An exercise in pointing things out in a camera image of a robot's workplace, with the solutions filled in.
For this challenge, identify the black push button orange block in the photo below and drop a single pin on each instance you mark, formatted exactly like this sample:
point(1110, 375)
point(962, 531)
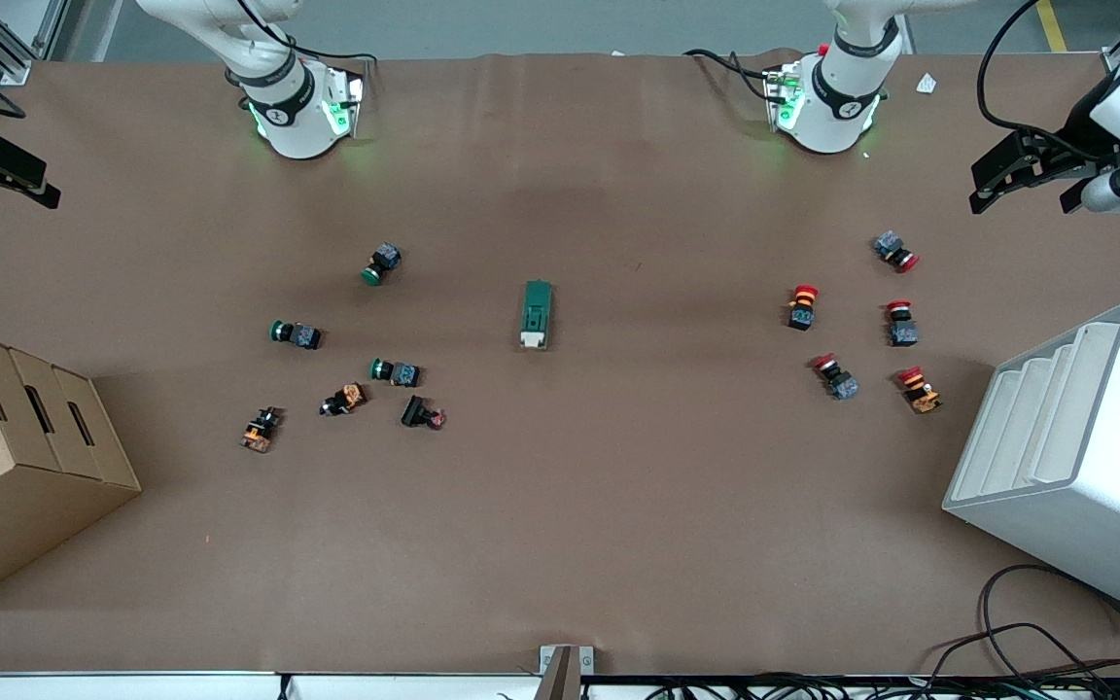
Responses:
point(262, 430)
point(344, 400)

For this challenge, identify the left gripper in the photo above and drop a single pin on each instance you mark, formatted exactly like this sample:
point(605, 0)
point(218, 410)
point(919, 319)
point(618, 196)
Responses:
point(1071, 146)

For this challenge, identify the black push button red block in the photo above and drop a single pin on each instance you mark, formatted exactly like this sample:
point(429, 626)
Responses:
point(421, 412)

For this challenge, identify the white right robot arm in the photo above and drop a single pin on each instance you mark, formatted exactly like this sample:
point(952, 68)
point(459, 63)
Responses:
point(293, 107)

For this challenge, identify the red push button orange block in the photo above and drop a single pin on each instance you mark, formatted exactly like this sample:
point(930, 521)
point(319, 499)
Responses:
point(920, 390)
point(802, 307)

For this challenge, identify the red push button blue block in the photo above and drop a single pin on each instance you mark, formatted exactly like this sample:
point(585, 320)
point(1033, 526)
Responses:
point(894, 250)
point(901, 326)
point(836, 377)

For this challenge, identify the white paper scrap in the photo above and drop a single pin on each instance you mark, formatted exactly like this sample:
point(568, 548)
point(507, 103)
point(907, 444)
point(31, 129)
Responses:
point(927, 84)

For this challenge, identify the green push button blue block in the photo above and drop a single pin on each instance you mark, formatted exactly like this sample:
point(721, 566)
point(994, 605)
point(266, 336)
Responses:
point(297, 335)
point(383, 261)
point(397, 372)

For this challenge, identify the brown cardboard bin box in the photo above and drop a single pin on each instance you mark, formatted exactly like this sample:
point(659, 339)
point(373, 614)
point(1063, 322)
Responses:
point(16, 486)

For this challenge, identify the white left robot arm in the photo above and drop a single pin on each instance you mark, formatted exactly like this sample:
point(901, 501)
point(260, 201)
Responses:
point(827, 107)

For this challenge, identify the metal table edge bracket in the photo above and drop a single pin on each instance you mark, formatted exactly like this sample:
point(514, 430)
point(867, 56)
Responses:
point(565, 671)

